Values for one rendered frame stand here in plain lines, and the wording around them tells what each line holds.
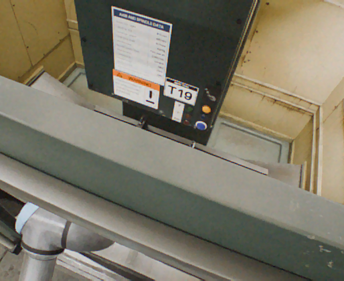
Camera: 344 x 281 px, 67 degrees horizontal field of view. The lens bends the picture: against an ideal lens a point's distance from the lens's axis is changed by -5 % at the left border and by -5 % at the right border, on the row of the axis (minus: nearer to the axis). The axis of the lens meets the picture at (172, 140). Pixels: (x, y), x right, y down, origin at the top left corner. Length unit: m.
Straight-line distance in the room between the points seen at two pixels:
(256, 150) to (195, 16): 1.73
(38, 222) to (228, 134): 1.78
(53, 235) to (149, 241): 0.50
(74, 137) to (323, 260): 0.23
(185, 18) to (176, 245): 0.52
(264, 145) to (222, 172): 2.12
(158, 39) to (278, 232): 0.59
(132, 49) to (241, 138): 1.65
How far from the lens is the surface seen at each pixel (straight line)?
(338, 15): 1.77
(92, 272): 1.54
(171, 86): 0.80
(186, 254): 0.28
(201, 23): 0.66
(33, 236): 0.77
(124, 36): 0.77
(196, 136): 2.00
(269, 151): 2.31
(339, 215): 0.25
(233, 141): 2.24
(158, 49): 0.74
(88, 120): 0.24
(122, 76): 0.86
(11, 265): 2.53
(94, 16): 0.79
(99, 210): 0.29
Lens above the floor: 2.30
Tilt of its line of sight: 54 degrees down
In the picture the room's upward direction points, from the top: 12 degrees clockwise
